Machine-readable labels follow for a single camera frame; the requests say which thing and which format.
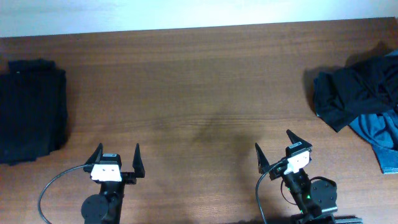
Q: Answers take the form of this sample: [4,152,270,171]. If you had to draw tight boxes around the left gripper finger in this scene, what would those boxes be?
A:
[132,143,146,178]
[85,143,103,165]

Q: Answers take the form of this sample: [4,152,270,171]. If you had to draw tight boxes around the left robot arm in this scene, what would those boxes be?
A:
[81,144,146,224]

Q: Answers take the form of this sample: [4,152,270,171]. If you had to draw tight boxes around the black fabric storage container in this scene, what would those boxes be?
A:
[1,59,68,165]

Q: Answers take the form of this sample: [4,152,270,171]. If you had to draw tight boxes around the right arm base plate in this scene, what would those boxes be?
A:
[335,217,363,224]

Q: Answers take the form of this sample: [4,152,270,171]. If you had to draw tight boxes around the black t-shirt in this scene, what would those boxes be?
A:
[313,55,397,132]

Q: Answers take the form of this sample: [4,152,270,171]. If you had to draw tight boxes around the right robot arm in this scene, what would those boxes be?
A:
[255,129,338,223]

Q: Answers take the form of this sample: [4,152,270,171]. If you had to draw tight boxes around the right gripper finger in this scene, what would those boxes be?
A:
[255,143,270,174]
[286,129,312,148]

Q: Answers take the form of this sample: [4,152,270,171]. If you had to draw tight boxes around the blue denim jeans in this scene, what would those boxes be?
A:
[347,65,397,174]

